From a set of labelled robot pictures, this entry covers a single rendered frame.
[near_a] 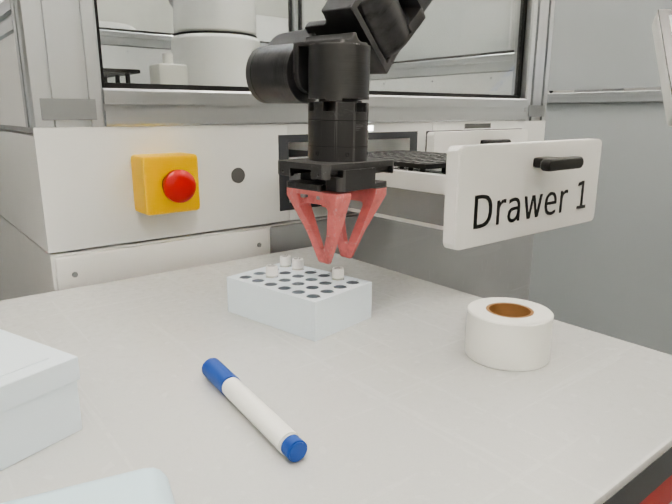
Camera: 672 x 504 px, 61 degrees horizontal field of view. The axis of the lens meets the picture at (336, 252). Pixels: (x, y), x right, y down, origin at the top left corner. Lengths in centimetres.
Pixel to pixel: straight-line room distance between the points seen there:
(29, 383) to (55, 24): 46
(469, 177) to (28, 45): 50
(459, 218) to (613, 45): 193
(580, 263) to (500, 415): 217
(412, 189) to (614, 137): 183
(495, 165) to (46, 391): 48
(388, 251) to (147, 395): 66
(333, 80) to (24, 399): 34
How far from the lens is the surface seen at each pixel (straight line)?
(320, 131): 53
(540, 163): 70
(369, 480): 35
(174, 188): 71
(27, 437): 40
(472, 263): 122
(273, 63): 57
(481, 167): 63
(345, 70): 53
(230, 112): 81
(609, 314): 256
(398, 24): 58
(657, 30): 161
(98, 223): 76
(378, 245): 101
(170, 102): 78
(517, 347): 48
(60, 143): 74
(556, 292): 265
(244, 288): 57
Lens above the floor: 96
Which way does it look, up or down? 14 degrees down
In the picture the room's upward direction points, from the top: straight up
